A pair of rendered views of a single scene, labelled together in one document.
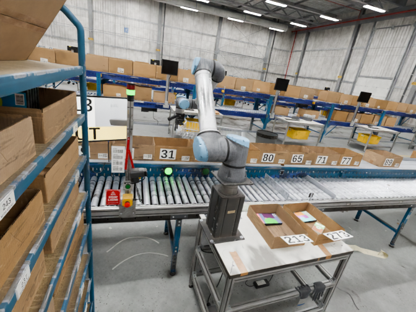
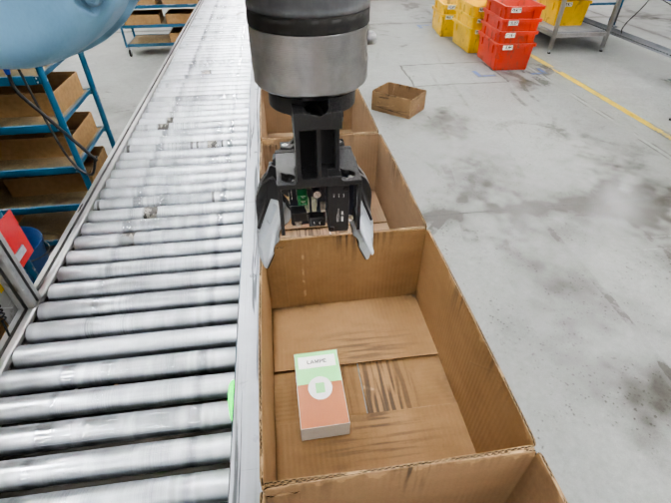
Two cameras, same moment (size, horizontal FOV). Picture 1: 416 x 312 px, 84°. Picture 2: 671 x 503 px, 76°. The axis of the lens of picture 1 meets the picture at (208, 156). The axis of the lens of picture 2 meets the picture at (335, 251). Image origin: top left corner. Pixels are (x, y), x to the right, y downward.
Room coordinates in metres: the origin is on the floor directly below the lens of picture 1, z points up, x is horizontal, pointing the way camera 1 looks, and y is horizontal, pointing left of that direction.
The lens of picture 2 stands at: (2.34, 0.00, 1.49)
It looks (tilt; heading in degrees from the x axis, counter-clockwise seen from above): 40 degrees down; 101
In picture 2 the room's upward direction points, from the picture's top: straight up
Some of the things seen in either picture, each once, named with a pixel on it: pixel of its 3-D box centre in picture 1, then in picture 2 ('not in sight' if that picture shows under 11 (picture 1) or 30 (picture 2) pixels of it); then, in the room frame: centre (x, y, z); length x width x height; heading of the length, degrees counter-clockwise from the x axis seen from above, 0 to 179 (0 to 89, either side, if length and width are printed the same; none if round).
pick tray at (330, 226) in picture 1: (311, 221); not in sight; (1.59, -0.90, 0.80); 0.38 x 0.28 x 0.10; 25
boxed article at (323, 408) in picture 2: not in sight; (320, 392); (2.24, 0.36, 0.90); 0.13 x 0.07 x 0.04; 110
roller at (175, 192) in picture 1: (174, 190); (103, 463); (1.87, 0.25, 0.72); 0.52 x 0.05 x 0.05; 19
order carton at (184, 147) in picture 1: (172, 149); (364, 358); (2.30, 0.39, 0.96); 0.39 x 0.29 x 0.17; 109
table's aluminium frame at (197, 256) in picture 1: (261, 270); not in sight; (1.45, -0.58, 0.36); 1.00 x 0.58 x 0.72; 113
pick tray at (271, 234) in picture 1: (275, 223); not in sight; (1.48, -0.58, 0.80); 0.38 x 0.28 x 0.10; 20
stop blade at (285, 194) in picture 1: (275, 186); not in sight; (2.22, -0.76, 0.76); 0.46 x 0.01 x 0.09; 19
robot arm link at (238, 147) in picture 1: (234, 149); not in sight; (1.38, -0.16, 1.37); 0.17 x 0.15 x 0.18; 111
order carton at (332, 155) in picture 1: (319, 155); not in sight; (2.94, -1.46, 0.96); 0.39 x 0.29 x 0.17; 109
